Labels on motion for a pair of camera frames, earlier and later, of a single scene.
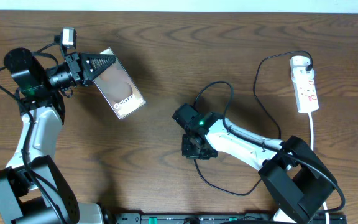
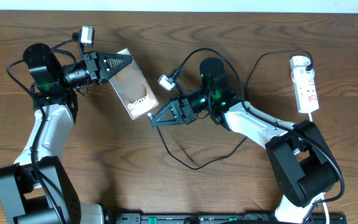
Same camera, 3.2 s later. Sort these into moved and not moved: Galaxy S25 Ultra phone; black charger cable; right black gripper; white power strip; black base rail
Moved: black charger cable; Galaxy S25 Ultra phone; right black gripper
Not moved: black base rail; white power strip
